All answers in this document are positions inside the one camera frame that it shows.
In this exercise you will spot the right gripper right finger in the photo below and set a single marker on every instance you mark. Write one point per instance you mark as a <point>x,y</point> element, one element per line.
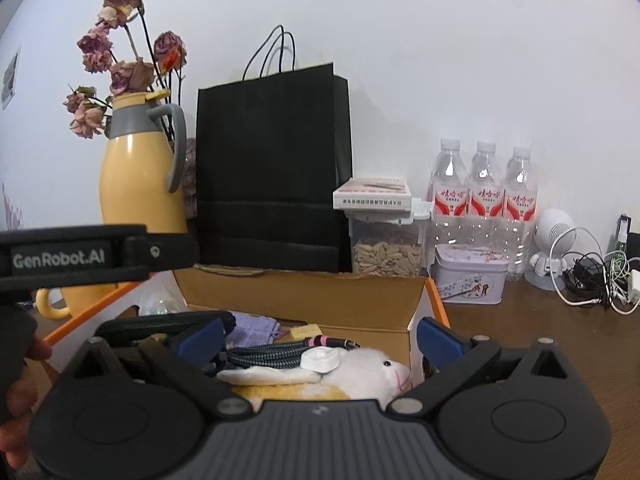
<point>459,362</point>

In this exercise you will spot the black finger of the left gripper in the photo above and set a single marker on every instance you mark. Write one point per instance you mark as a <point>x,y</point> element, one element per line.
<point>162,251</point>

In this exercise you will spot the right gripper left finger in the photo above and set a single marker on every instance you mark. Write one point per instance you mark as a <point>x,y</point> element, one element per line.
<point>181,360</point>

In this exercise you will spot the black zipper pouch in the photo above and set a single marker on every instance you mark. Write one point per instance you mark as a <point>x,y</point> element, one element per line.
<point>127,332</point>

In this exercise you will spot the purple knitted cloth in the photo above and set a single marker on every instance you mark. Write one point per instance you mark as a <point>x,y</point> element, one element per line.
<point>253,330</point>

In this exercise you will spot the yellow white plush toy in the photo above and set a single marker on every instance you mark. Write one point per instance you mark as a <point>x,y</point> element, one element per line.
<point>361,374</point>

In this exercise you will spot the person's left hand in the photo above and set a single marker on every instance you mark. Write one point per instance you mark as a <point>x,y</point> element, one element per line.
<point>21,398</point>

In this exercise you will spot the yellow ceramic mug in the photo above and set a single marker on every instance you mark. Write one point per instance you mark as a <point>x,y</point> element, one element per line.
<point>70,301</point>

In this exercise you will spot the iridescent plastic ball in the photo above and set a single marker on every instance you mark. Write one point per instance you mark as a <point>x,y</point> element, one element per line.
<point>160,302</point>

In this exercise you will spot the red cardboard box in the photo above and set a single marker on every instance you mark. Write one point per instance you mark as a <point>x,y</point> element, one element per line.
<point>374,311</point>

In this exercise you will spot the white tin box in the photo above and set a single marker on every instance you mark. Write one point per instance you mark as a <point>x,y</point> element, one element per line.
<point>466,274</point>

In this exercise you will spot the yellow thermos jug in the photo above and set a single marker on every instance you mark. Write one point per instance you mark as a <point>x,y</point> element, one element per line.
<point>143,164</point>

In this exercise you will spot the clear seed container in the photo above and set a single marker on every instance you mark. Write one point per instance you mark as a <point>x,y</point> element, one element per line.
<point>389,243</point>

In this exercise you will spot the water bottle middle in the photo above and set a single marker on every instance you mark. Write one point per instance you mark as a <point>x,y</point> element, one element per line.
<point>486,191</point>

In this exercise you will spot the water bottle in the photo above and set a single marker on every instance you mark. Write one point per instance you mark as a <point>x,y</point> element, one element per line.
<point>520,205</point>
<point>448,194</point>
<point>486,191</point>

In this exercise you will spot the black paper bag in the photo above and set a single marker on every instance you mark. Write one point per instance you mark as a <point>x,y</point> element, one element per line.
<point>270,152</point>

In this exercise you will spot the water bottle left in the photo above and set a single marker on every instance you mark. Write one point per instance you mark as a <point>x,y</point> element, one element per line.
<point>448,194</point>

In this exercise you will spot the white robot figurine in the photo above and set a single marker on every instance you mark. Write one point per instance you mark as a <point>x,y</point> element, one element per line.
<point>554,236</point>

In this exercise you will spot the water bottle right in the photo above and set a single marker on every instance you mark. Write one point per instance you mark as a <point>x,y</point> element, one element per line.
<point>520,205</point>

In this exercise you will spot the small pink white box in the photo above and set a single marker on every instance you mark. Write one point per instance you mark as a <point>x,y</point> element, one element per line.
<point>373,194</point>

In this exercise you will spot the dried rose bouquet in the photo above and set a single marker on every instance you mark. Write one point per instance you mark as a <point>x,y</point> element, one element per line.
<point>120,46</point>

